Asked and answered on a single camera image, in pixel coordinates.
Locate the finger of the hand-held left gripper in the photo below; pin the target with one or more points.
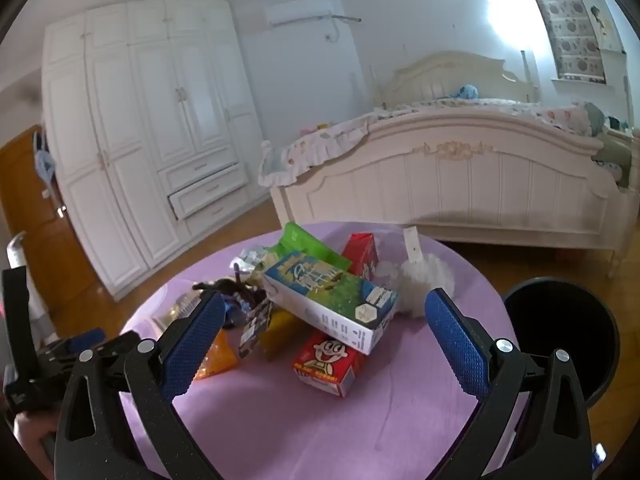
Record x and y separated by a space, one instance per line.
85 339
117 344

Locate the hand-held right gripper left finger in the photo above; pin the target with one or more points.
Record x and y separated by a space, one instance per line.
192 345

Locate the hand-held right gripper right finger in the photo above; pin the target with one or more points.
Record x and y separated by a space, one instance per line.
457 345

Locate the black trash bin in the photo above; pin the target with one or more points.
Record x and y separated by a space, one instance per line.
555 320

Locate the person's left hand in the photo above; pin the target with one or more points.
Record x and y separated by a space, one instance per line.
32 435

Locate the orange snack packet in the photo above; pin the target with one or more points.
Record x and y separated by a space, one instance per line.
217 360

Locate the clear plastic wrapper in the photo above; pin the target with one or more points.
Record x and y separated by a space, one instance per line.
175 307

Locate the small black packet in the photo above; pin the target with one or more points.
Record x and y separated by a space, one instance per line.
255 330

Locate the white mesh bath pouf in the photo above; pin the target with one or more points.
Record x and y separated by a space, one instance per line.
425 285

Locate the purple round tablecloth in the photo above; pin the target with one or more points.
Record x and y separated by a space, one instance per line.
400 410

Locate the yellow packet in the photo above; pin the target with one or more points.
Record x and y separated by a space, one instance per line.
282 332

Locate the crumpled patterned wrapper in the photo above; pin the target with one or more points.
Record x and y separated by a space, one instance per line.
252 257

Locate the brown wooden door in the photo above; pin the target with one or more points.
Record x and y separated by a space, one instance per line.
35 220

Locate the red cartoon face carton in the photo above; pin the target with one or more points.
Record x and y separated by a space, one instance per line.
325 365

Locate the plain red carton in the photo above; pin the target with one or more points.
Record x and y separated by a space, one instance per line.
357 255

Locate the blue green drink carton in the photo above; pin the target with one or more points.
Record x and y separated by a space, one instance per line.
330 300

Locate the green snack packet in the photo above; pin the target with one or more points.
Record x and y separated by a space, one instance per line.
300 242

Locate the open white wardrobe drawer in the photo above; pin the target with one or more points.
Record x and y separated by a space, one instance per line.
210 197

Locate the cream wooden bed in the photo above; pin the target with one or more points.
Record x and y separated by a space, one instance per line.
450 185

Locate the blue hanging bag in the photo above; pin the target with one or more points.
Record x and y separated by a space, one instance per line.
46 165

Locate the white wardrobe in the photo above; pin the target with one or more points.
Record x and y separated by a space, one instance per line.
125 160

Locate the green blanket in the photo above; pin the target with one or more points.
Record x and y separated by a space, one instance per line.
615 155

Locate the blue plush toy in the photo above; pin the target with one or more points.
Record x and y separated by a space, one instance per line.
465 91

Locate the grey pillow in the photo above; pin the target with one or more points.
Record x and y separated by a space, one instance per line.
594 119

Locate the cream bedside table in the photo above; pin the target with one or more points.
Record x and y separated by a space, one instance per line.
622 134

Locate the dark teal object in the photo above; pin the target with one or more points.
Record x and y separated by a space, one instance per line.
615 123

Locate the floral window blind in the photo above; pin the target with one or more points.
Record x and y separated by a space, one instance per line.
565 25

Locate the air conditioner pipe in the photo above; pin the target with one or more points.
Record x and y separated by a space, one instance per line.
350 18

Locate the white air conditioner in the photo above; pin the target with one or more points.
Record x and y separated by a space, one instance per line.
297 12

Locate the cartoon wall poster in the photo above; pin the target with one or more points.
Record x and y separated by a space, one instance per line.
602 25

